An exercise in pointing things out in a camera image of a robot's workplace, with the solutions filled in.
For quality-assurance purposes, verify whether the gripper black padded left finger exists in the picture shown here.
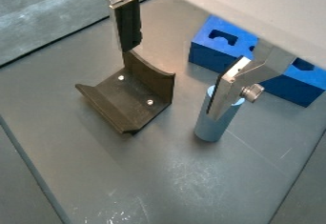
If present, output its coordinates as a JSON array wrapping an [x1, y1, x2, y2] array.
[[107, 0, 143, 52]]

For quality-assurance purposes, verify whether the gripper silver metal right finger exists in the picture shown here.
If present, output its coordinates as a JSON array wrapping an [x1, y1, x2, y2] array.
[[206, 40, 297, 120]]

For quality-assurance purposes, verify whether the blue shape sorting board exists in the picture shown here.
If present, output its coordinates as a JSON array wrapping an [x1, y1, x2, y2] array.
[[188, 15, 326, 107]]

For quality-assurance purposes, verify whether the black curved holder bracket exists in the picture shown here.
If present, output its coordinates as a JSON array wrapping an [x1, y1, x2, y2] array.
[[75, 51, 176, 133]]

